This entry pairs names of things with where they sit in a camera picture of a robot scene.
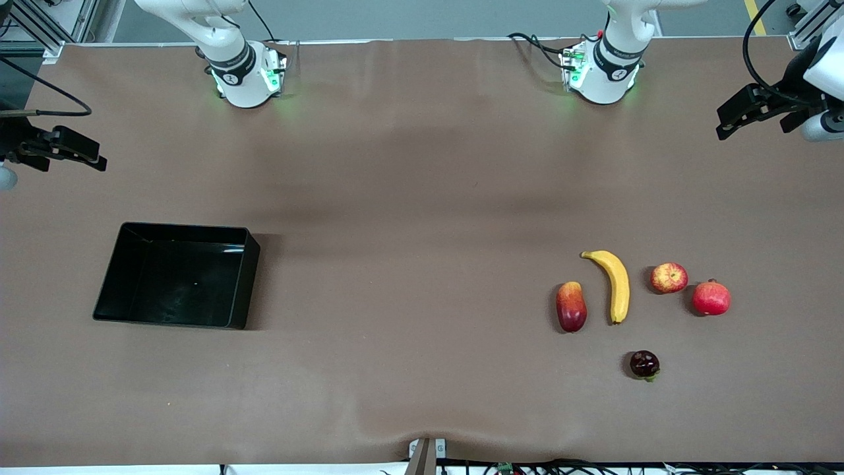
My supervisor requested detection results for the aluminium frame profile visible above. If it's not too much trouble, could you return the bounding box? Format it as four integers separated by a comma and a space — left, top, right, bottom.
0, 0, 100, 65
787, 0, 844, 51

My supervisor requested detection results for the brown table cover mat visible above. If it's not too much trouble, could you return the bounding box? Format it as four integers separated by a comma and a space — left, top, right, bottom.
0, 36, 844, 466

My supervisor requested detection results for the black left arm base cable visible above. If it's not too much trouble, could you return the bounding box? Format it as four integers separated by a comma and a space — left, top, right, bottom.
506, 31, 582, 71

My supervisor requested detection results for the yellow banana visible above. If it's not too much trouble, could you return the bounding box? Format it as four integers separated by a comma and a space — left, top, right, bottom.
580, 249, 631, 325

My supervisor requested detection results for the red yellow apple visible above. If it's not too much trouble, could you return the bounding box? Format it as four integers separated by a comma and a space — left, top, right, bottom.
649, 262, 689, 295

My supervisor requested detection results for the red pomegranate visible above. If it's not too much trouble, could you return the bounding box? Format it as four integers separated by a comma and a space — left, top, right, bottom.
692, 278, 732, 317

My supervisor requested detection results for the metal table clamp bracket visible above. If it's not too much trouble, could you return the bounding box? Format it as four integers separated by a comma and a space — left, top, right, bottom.
404, 437, 447, 475

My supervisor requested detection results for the black arm base cable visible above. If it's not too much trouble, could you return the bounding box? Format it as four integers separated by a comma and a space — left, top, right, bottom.
247, 0, 292, 48
506, 31, 582, 71

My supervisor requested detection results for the black right arm base cable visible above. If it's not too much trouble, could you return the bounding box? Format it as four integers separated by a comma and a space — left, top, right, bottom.
247, 0, 292, 48

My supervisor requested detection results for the dark purple mangosteen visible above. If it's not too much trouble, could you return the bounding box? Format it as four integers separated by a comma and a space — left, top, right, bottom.
628, 350, 661, 383

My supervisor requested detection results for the black plastic box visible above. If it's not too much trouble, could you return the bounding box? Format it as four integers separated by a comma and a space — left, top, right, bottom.
92, 222, 261, 331

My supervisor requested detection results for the red yellow mango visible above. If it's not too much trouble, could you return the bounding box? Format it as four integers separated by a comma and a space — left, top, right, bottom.
555, 281, 588, 333

